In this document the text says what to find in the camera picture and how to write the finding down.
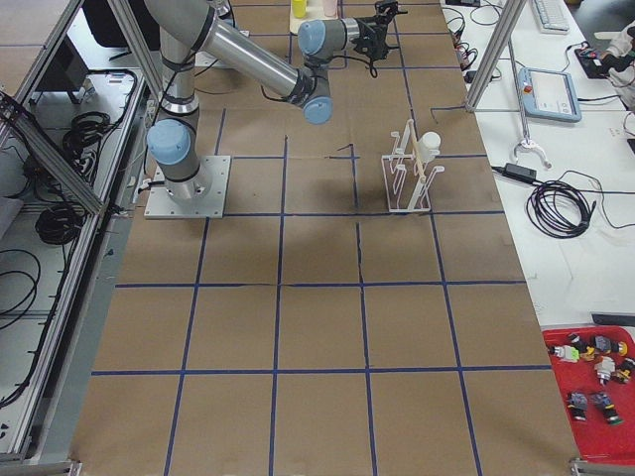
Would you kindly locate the white ikea cup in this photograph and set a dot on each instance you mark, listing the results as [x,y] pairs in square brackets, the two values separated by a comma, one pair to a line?
[429,146]

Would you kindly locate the white wire cup rack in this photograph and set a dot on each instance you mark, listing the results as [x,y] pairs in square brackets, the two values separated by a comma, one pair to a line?
[407,179]

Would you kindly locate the blue teach pendant tablet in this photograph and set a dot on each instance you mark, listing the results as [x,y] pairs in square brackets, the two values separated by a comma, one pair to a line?
[548,94]

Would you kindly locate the brown paper table cover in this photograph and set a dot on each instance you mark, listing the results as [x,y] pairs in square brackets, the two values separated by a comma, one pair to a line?
[312,332]

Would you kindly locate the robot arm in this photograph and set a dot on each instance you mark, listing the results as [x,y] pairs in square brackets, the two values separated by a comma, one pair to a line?
[199,28]

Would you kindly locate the pink cup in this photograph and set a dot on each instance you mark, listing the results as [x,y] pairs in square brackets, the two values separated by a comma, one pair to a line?
[329,8]

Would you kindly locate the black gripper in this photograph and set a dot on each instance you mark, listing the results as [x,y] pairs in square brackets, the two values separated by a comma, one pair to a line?
[367,31]

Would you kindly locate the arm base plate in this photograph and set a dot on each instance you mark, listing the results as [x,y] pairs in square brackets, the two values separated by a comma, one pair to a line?
[202,196]

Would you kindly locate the yellow cup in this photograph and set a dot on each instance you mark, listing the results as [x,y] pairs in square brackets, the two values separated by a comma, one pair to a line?
[299,8]

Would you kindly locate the aluminium frame post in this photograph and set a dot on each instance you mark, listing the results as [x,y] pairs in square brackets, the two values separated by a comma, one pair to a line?
[497,43]

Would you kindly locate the red parts tray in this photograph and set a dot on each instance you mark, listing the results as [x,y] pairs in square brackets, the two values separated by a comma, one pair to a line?
[594,368]

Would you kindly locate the white keyboard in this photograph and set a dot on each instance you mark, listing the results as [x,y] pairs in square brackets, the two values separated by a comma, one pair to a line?
[550,16]

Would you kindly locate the black power adapter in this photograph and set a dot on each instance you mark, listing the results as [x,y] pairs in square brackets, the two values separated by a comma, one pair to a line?
[517,173]

